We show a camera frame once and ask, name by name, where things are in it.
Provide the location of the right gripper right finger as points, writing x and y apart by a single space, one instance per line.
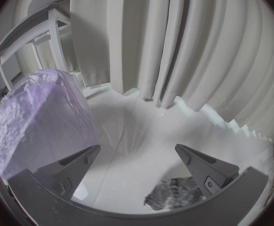
205 171

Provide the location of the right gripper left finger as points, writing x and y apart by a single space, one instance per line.
73 171

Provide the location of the black plastic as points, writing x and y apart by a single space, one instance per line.
172 194

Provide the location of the purple plastic bag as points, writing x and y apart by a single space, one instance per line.
33 98

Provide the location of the white trash bin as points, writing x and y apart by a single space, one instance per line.
45 131

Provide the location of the white chair with grey cushions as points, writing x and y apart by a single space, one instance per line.
55 32

